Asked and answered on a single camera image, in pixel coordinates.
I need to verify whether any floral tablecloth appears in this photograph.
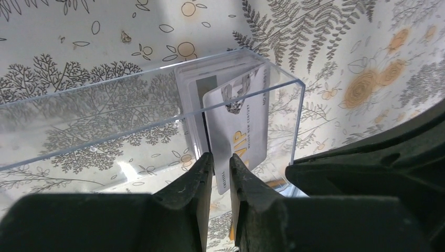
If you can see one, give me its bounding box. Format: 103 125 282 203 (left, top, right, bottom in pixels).
1 1 444 251

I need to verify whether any clear plastic box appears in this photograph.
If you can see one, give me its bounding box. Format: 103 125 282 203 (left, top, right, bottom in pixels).
1 54 305 201

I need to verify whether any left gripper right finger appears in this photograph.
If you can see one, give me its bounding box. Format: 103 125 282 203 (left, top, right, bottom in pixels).
229 154 432 251

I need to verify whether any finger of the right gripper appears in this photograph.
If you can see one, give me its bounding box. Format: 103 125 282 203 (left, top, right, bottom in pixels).
285 101 444 251

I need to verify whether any white VIP credit card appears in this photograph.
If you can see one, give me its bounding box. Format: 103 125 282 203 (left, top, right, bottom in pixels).
203 64 270 194

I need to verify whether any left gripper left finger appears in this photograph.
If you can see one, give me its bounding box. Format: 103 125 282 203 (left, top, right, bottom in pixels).
1 153 214 251

